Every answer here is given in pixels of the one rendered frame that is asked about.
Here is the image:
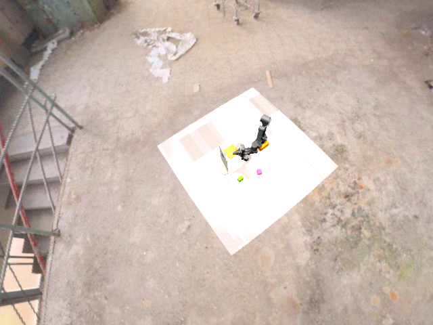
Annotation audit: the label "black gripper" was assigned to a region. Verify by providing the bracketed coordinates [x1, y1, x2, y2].
[233, 144, 252, 160]

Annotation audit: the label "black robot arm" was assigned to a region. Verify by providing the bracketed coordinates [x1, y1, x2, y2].
[244, 114, 272, 161]

